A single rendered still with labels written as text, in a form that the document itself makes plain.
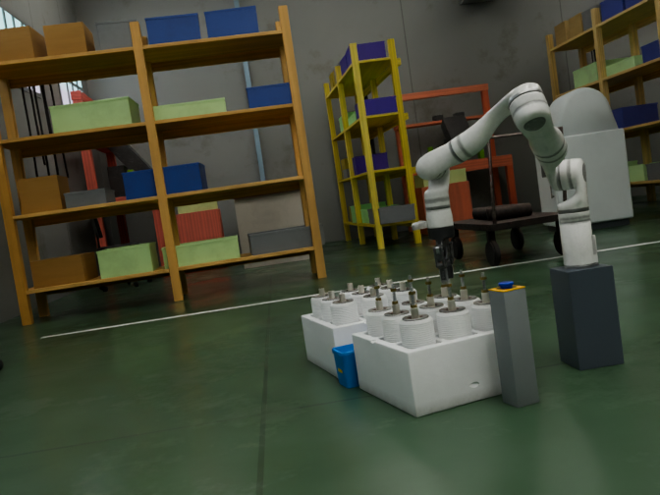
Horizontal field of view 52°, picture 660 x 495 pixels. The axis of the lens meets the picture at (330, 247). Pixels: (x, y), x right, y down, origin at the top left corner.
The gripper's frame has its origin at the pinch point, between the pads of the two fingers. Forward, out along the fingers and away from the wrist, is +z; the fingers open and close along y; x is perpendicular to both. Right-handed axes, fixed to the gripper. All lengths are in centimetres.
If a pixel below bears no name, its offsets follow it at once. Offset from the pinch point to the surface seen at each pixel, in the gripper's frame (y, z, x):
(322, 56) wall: 755, -236, 330
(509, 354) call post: -11.4, 20.7, -16.6
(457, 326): -4.3, 14.0, -2.0
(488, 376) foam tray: -2.4, 29.2, -8.6
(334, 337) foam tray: 20, 20, 46
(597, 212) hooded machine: 477, 20, -26
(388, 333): -3.9, 14.9, 18.6
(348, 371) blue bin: 9.5, 29.7, 38.9
